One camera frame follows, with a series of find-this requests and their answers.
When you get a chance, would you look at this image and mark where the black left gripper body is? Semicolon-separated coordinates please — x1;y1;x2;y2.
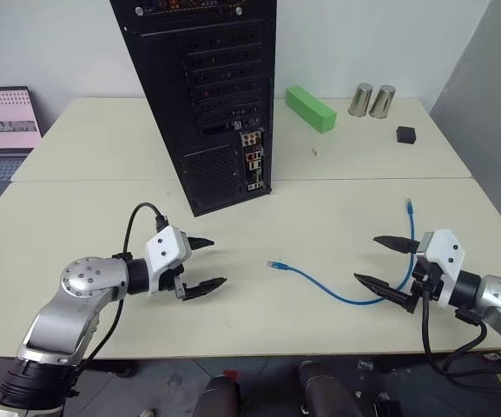
159;235;196;301

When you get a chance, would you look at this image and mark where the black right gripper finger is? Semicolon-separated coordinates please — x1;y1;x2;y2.
353;272;413;312
372;235;419;255

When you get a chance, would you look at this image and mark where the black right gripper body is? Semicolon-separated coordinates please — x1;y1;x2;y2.
405;240;445;314

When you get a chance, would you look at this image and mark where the small black box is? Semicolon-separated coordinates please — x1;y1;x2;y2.
395;125;418;145

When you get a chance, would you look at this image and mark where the dark rounded shape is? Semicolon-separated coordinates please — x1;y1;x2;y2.
298;360;365;417
203;374;242;417

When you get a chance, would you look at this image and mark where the black computer tower case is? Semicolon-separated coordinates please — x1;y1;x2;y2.
109;0;278;219

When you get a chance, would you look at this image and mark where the shiny metal cup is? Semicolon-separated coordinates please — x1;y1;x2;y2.
347;83;375;118
368;84;397;120

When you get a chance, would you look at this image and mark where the green rectangular block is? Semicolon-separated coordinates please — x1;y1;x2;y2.
285;85;339;134

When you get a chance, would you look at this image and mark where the open grey laptop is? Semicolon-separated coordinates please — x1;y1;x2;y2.
0;85;43;215

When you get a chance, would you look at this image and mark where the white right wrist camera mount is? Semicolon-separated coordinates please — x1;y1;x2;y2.
419;228;469;311

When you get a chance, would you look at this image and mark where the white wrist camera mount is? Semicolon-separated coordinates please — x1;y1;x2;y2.
144;225;193;299
419;228;469;311

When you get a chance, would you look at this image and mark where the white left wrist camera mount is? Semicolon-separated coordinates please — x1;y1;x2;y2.
144;225;193;299

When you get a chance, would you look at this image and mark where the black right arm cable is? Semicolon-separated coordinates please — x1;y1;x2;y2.
420;286;501;390

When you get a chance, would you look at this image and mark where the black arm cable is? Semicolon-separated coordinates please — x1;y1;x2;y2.
420;286;501;390
75;202;172;375

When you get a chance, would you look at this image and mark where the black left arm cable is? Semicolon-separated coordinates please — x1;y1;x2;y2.
75;202;172;375

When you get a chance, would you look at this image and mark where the blue ethernet cable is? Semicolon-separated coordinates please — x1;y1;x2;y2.
266;197;419;307

